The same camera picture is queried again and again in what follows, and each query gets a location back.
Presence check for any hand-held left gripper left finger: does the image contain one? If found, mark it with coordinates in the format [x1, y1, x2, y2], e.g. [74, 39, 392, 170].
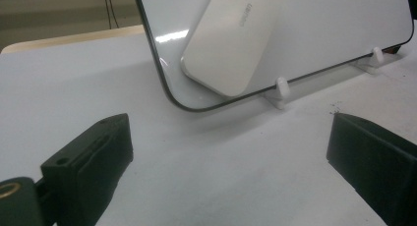
[39, 113, 135, 226]

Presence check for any dark object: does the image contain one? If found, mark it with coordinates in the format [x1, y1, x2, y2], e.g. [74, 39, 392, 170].
[406, 0, 417, 21]

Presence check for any white whiteboard with black rim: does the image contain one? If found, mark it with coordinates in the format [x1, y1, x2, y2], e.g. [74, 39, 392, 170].
[132, 0, 415, 113]

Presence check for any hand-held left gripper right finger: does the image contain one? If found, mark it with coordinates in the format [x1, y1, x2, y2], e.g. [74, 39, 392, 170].
[326, 112, 417, 226]

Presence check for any black cable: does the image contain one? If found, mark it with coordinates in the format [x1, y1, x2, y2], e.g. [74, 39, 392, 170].
[101, 0, 112, 29]
[105, 0, 121, 29]

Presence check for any white whiteboard eraser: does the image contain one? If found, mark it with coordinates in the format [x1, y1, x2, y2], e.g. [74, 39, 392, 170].
[180, 0, 280, 98]

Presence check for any white plastic whiteboard foot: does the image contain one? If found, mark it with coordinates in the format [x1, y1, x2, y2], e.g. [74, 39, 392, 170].
[352, 46, 386, 76]
[264, 77, 292, 111]

